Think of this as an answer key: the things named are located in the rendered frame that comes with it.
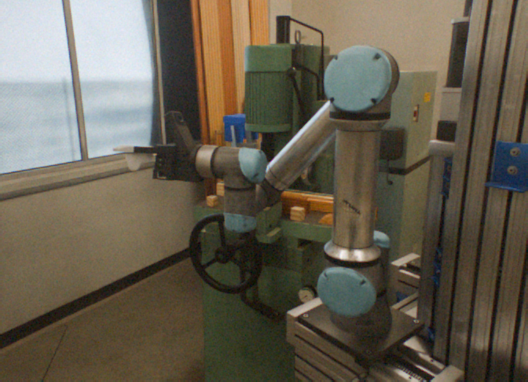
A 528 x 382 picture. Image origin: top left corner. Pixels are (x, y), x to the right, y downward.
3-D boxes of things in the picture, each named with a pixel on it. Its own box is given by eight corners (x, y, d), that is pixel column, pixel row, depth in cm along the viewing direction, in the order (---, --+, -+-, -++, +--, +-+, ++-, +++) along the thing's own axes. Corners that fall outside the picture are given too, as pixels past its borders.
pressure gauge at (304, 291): (297, 306, 156) (298, 285, 154) (301, 302, 160) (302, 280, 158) (314, 311, 154) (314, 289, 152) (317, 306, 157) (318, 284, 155)
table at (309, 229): (178, 227, 169) (177, 212, 167) (220, 205, 195) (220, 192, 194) (331, 255, 143) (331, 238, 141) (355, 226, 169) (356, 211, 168)
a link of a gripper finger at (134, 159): (111, 170, 102) (153, 172, 104) (111, 145, 101) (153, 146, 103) (112, 169, 105) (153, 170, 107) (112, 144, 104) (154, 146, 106)
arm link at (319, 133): (379, 38, 99) (247, 181, 121) (370, 34, 89) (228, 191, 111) (417, 74, 98) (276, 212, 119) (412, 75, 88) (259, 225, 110)
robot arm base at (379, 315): (404, 321, 110) (407, 284, 108) (366, 344, 101) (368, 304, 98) (354, 296, 121) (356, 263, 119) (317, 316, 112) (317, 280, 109)
